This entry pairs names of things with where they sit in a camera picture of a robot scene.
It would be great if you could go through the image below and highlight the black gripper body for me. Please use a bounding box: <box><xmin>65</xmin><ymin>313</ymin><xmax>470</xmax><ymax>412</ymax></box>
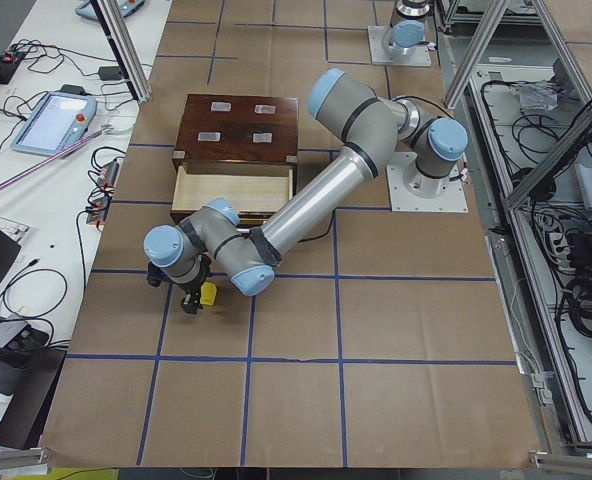
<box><xmin>174</xmin><ymin>254</ymin><xmax>211</xmax><ymax>293</ymax></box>

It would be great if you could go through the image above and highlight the light wood drawer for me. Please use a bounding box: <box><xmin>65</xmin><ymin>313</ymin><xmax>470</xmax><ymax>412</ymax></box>
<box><xmin>170</xmin><ymin>161</ymin><xmax>296</xmax><ymax>226</ymax></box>

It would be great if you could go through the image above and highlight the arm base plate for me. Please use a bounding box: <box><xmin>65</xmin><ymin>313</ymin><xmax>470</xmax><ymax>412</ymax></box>
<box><xmin>386</xmin><ymin>152</ymin><xmax>468</xmax><ymax>214</ymax></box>
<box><xmin>367</xmin><ymin>26</ymin><xmax>431</xmax><ymax>67</ymax></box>

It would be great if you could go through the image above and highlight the pink striped rod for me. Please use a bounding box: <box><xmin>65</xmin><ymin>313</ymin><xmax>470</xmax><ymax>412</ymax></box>
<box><xmin>0</xmin><ymin>124</ymin><xmax>114</xmax><ymax>191</ymax></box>

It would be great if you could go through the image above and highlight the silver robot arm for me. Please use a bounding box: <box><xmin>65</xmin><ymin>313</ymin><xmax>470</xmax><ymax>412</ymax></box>
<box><xmin>382</xmin><ymin>0</ymin><xmax>430</xmax><ymax>55</ymax></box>
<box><xmin>143</xmin><ymin>68</ymin><xmax>469</xmax><ymax>314</ymax></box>

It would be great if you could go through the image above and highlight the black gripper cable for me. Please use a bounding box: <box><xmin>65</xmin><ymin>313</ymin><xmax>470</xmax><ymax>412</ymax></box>
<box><xmin>297</xmin><ymin>209</ymin><xmax>338</xmax><ymax>244</ymax></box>

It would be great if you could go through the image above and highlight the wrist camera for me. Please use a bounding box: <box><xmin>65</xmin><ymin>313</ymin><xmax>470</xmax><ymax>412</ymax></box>
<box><xmin>146</xmin><ymin>262</ymin><xmax>169</xmax><ymax>288</ymax></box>

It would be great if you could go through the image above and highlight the dark wooden drawer cabinet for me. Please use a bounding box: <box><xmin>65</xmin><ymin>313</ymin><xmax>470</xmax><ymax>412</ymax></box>
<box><xmin>172</xmin><ymin>94</ymin><xmax>299</xmax><ymax>166</ymax></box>

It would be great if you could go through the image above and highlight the black power adapter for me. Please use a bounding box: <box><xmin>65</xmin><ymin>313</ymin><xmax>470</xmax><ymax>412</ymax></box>
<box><xmin>97</xmin><ymin>66</ymin><xmax>123</xmax><ymax>81</ymax></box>

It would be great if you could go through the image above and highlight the yellow block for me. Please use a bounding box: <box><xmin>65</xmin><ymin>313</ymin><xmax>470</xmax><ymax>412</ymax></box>
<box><xmin>200</xmin><ymin>282</ymin><xmax>218</xmax><ymax>306</ymax></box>

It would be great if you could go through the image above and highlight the aluminium frame post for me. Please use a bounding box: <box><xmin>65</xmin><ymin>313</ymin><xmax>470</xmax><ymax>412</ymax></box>
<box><xmin>91</xmin><ymin>0</ymin><xmax>152</xmax><ymax>104</ymax></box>

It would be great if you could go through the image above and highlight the blue teach pendant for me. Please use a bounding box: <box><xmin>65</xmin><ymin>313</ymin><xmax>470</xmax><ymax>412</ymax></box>
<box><xmin>74</xmin><ymin>0</ymin><xmax>147</xmax><ymax>21</ymax></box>
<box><xmin>11</xmin><ymin>91</ymin><xmax>97</xmax><ymax>156</ymax></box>

